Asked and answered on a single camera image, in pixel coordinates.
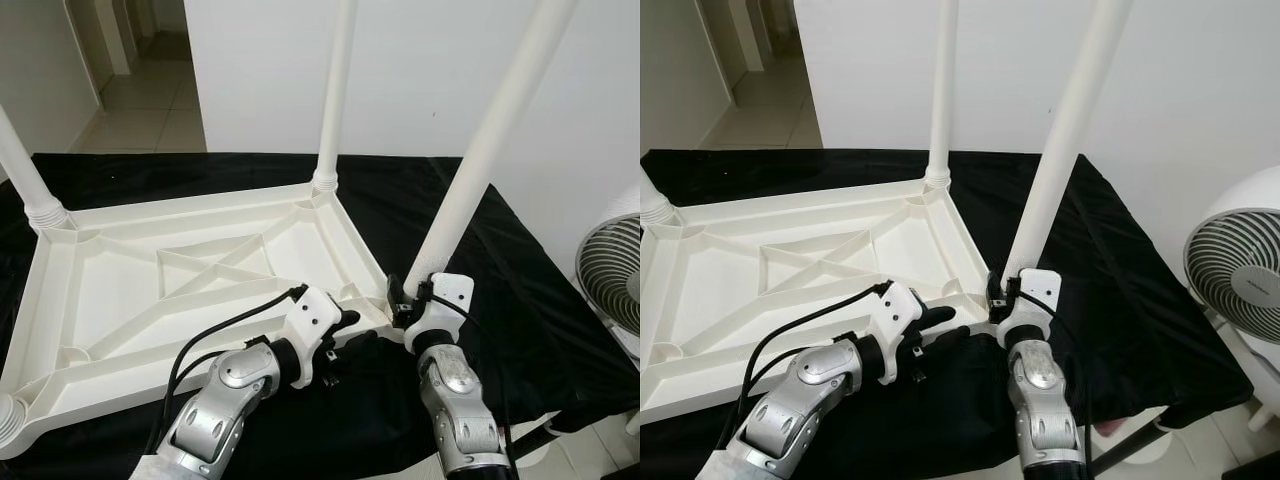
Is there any white plastic children tabletop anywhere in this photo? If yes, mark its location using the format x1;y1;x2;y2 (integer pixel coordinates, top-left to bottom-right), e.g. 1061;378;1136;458
640;178;1001;426
0;180;406;461

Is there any black metal table leg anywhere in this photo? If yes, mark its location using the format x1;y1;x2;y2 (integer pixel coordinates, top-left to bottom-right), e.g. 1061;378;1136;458
1090;425;1166;473
508;422;559;453

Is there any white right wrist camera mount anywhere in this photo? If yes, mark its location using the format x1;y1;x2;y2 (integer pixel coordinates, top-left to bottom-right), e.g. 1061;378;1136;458
997;268;1061;349
405;272;474;353

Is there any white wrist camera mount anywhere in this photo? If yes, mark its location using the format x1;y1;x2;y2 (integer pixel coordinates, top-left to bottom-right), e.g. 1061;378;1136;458
868;280;926;386
283;285;344;389
405;272;474;353
997;268;1061;349

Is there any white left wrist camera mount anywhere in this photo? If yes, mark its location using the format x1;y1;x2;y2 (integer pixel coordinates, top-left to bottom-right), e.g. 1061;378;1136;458
283;285;344;389
868;280;926;386

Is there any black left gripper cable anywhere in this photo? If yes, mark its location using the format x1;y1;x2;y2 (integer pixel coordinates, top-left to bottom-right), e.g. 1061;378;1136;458
750;345;849;401
172;345;263;421

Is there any white pedestal fan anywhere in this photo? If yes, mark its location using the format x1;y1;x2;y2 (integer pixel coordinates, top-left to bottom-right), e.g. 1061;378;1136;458
575;212;641;339
1183;180;1280;433

